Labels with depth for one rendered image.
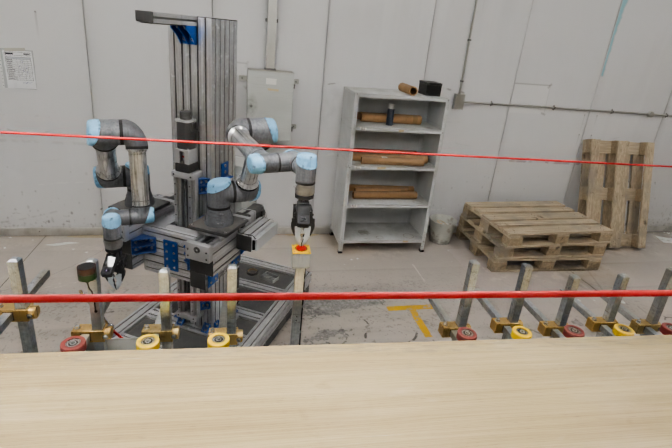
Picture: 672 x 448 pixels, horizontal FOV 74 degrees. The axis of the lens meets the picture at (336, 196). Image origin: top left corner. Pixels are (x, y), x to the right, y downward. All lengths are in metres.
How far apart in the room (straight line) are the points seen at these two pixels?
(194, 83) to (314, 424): 1.69
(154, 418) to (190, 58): 1.65
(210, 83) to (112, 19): 2.04
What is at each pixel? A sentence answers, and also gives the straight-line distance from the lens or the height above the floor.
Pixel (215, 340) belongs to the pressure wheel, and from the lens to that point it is 1.79.
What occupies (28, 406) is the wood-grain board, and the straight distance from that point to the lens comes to 1.71.
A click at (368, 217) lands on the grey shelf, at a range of 4.78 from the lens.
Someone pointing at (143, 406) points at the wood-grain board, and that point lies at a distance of 1.60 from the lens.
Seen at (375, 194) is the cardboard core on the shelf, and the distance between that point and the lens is 4.36.
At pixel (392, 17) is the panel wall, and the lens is 4.43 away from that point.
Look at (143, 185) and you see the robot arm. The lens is 2.23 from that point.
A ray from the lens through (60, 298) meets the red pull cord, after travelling 0.52.
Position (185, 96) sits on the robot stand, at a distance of 2.48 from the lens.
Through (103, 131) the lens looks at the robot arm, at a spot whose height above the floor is 1.52.
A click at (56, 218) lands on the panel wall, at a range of 4.85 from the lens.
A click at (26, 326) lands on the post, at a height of 0.89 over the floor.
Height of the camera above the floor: 2.02
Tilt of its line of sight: 20 degrees down
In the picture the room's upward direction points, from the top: 6 degrees clockwise
